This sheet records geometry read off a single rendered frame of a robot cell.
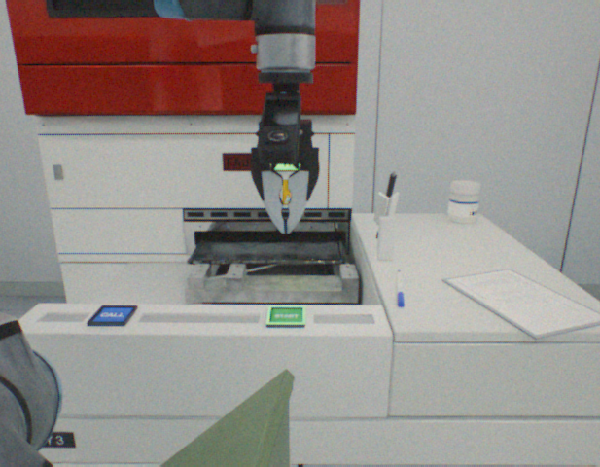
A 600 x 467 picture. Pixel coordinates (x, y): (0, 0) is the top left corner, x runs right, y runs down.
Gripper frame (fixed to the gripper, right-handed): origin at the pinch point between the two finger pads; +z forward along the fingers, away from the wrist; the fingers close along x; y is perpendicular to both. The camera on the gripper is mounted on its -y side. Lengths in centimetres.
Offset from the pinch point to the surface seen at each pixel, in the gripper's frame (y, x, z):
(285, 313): 1.5, 0.2, 14.2
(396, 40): 207, -52, -42
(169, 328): -2.4, 16.6, 14.6
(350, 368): -3.9, -9.3, 19.9
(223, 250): 47, 17, 21
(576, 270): 207, -173, 92
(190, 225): 57, 28, 17
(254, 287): 29.2, 7.9, 22.6
